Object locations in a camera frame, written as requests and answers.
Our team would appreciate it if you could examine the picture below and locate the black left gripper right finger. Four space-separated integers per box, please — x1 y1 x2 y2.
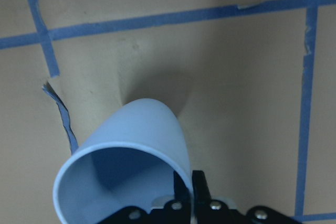
192 170 212 210

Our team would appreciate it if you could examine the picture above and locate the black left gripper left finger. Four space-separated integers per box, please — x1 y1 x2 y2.
172 171 191 210

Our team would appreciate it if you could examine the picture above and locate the light blue plastic cup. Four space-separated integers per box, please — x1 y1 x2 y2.
53 99 193 223

